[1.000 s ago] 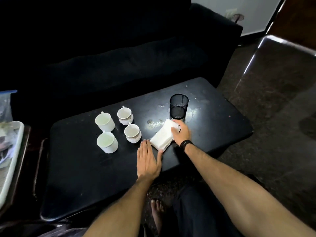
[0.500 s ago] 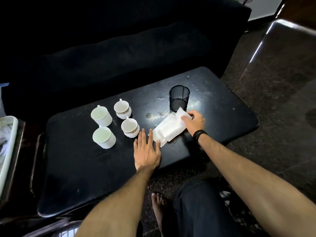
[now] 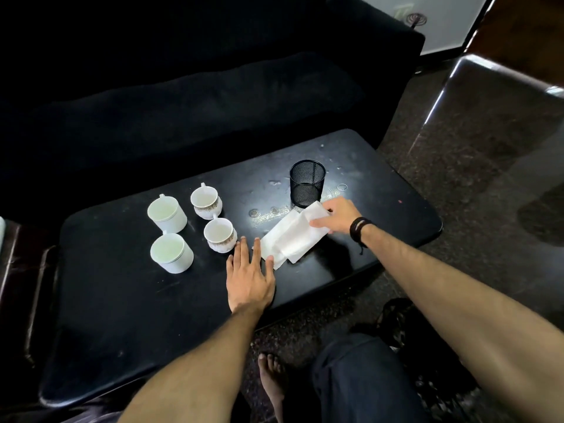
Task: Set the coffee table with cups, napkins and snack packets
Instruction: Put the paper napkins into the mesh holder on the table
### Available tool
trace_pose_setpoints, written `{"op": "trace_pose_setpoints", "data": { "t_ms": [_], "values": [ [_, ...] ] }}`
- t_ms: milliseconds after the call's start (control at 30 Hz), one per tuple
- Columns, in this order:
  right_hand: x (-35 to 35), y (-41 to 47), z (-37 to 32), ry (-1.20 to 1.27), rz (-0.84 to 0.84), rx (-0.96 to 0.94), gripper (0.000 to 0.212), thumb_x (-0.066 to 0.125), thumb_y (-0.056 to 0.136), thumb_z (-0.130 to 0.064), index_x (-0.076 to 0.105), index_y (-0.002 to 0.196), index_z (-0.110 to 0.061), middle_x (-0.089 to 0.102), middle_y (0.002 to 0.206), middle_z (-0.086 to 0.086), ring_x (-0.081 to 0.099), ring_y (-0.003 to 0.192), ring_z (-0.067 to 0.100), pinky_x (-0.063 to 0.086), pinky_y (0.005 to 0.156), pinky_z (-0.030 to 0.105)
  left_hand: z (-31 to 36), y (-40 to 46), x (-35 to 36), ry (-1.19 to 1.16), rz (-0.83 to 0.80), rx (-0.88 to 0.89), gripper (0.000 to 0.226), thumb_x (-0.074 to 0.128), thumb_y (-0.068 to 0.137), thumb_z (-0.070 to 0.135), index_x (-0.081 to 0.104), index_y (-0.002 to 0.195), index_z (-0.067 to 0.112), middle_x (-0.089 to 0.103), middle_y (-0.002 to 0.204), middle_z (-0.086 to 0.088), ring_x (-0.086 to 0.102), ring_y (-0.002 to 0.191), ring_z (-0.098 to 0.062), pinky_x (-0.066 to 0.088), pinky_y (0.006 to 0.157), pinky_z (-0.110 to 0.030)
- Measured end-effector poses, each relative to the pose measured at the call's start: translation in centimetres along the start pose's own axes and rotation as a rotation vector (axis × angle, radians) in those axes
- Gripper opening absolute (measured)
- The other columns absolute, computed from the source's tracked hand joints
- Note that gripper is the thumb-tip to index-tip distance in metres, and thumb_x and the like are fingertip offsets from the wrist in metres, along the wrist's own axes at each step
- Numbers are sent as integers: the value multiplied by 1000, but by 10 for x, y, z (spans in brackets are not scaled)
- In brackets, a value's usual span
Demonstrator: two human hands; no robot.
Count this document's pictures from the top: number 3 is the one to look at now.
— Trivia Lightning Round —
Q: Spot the person's left hand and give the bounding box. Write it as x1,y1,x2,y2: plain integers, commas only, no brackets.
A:
226,236,277,314

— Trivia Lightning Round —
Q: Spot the person's right hand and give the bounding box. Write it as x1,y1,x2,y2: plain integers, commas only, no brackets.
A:
309,197,363,236

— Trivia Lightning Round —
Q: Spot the white paper napkin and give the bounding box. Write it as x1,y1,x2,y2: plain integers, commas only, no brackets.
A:
259,210,305,271
277,201,332,264

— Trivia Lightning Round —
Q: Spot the person's right forearm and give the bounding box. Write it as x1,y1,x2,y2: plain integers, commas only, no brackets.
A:
359,222,564,423

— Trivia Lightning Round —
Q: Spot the person's left forearm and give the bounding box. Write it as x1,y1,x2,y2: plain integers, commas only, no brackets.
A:
117,304,268,423

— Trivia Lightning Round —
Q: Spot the black wristband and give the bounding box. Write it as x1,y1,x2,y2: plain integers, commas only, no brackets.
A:
349,217,374,255

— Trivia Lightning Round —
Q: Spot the black mesh pen holder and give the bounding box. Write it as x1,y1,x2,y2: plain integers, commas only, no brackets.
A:
289,160,327,209

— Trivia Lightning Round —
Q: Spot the white patterned tea cup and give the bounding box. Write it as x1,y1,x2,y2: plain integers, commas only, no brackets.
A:
190,182,224,220
203,214,238,254

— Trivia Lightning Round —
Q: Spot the plain white mug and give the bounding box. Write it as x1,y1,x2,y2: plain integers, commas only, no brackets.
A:
150,233,195,275
147,194,188,235

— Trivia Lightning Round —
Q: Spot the person's bare foot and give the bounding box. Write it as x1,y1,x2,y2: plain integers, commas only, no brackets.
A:
257,352,288,423

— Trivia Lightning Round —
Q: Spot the person's leg in dark jeans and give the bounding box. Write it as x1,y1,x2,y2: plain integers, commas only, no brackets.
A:
310,333,432,423

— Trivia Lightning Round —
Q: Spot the black sofa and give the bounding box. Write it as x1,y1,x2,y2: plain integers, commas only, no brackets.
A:
0,0,426,227

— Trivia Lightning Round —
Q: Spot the glossy dark glass table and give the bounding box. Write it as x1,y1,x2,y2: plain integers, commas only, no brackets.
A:
405,54,564,320

